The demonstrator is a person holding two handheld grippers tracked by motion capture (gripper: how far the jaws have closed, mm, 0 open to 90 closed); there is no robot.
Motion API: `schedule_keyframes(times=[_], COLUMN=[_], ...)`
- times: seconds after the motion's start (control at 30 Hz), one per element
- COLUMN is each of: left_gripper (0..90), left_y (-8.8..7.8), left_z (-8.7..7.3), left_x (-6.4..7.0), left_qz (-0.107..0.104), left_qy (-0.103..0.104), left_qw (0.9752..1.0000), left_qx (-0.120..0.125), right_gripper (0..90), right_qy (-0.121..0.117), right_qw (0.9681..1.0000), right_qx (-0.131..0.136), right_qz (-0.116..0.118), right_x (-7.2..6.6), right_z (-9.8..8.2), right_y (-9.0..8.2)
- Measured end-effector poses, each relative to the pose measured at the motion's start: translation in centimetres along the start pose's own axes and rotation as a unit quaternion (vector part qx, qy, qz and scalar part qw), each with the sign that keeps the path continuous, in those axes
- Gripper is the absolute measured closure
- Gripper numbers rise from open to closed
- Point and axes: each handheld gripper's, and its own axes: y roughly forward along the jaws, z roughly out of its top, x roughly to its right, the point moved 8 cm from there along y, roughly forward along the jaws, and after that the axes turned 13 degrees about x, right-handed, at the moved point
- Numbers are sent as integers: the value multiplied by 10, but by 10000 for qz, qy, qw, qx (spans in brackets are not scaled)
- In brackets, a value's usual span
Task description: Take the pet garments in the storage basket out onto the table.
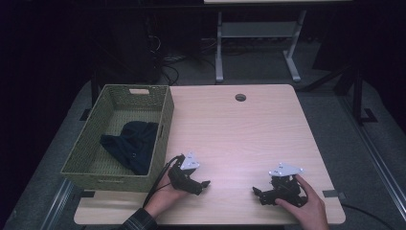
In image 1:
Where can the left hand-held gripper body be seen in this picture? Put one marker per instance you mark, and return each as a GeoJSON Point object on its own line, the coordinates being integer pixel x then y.
{"type": "Point", "coordinates": [183, 179]}

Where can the person's left hand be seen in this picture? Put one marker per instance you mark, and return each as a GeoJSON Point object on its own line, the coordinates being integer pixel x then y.
{"type": "Point", "coordinates": [166, 195]}

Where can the person's right hand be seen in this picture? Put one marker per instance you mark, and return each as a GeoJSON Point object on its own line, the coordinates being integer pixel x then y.
{"type": "Point", "coordinates": [306, 204]}

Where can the dark blue cloth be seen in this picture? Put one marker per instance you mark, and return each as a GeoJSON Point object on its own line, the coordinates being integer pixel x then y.
{"type": "Point", "coordinates": [134, 147]}

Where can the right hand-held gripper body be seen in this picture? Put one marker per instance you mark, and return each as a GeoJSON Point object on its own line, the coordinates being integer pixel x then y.
{"type": "Point", "coordinates": [284, 187]}

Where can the green woven basket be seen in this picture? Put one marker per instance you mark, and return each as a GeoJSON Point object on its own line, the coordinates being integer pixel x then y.
{"type": "Point", "coordinates": [121, 137]}

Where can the grey metal desk frame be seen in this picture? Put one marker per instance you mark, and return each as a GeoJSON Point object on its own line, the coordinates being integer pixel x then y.
{"type": "Point", "coordinates": [257, 44]}

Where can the black stand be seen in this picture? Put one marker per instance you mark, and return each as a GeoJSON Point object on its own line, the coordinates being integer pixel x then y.
{"type": "Point", "coordinates": [357, 92]}

